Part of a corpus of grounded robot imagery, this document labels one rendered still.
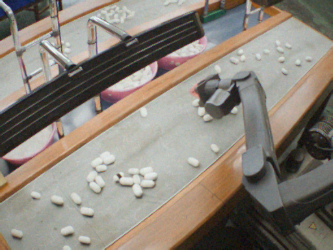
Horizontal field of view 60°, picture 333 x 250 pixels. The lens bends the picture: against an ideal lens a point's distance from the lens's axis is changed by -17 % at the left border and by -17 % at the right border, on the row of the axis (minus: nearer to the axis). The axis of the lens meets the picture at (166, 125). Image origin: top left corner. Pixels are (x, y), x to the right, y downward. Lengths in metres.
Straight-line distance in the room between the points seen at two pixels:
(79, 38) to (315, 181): 1.21
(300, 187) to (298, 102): 0.77
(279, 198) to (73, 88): 0.45
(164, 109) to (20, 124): 0.59
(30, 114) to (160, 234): 0.43
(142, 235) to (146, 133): 0.35
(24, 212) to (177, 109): 0.60
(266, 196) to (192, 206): 0.40
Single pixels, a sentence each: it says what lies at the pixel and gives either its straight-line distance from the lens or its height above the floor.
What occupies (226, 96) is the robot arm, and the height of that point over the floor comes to 0.95.
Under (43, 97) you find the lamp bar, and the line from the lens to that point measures 0.66.
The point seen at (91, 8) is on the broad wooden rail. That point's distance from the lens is 1.67.
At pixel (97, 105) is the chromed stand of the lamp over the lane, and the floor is 0.80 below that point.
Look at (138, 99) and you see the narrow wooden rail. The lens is 1.09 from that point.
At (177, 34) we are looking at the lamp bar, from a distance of 0.83.
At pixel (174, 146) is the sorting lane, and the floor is 0.74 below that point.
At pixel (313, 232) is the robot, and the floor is 0.47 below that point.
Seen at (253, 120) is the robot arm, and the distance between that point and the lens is 0.70.
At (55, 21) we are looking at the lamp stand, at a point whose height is 1.01.
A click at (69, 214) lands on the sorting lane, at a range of 0.90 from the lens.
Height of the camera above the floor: 1.53
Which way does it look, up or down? 48 degrees down
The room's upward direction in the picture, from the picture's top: 5 degrees clockwise
